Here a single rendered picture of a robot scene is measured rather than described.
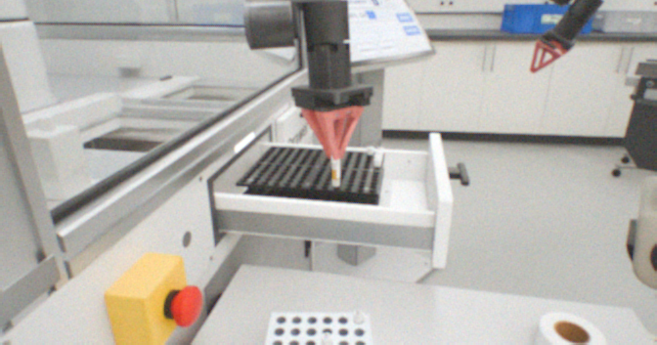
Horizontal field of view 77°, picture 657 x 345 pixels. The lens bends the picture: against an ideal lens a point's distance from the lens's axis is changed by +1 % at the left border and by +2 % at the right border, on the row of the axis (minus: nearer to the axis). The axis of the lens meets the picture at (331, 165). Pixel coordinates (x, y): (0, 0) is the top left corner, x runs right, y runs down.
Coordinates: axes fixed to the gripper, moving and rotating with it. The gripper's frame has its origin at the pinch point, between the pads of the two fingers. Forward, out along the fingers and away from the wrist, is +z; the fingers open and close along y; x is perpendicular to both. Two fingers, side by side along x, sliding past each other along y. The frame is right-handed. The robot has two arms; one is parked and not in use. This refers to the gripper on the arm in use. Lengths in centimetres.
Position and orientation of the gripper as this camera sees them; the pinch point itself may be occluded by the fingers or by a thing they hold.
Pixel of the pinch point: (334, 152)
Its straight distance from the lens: 56.7
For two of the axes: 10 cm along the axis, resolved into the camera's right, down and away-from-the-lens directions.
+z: 0.7, 9.5, 3.2
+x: 7.9, -2.4, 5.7
